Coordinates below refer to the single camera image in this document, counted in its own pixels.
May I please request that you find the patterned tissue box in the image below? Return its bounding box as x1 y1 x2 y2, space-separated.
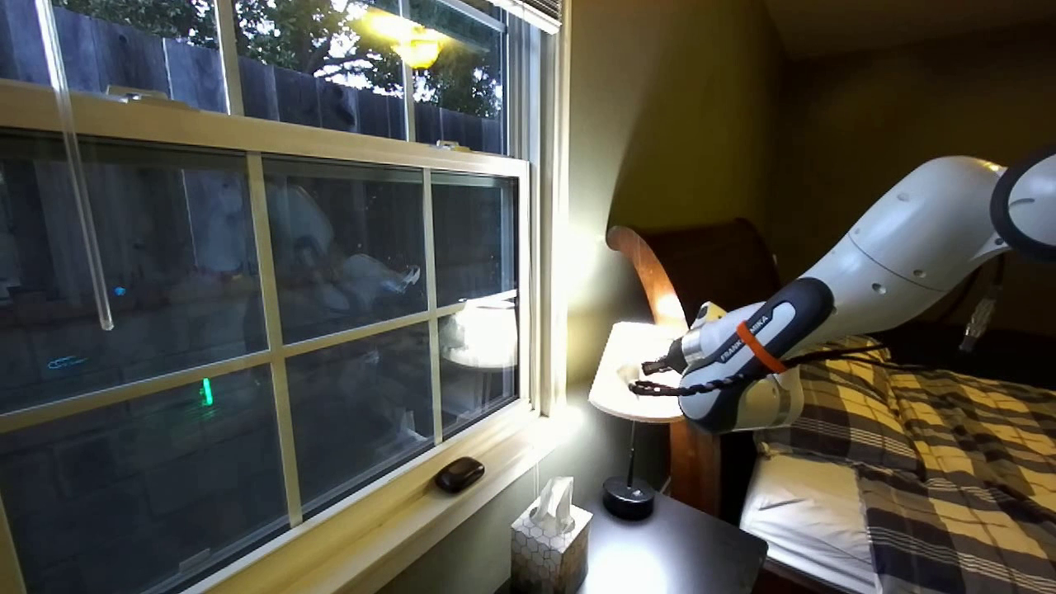
507 471 594 594

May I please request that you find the dark wooden fence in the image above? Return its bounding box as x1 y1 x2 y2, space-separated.
0 0 512 160

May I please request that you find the black side table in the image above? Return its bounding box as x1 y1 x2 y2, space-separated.
491 488 772 594

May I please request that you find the clear blind wand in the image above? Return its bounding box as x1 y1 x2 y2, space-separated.
30 0 119 332

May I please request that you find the brown wooden headboard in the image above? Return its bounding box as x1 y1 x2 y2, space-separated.
606 215 790 521

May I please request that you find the plaid bed blanket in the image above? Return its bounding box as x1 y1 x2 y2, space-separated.
755 332 1056 594

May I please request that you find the white framed window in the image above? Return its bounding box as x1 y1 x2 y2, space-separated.
0 0 573 594

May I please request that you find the small black oval object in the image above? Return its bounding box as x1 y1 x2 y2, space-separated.
433 455 489 494

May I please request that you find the table lamp with white shade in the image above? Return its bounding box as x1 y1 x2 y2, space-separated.
588 317 705 525

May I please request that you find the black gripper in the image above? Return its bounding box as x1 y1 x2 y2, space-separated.
617 327 703 398

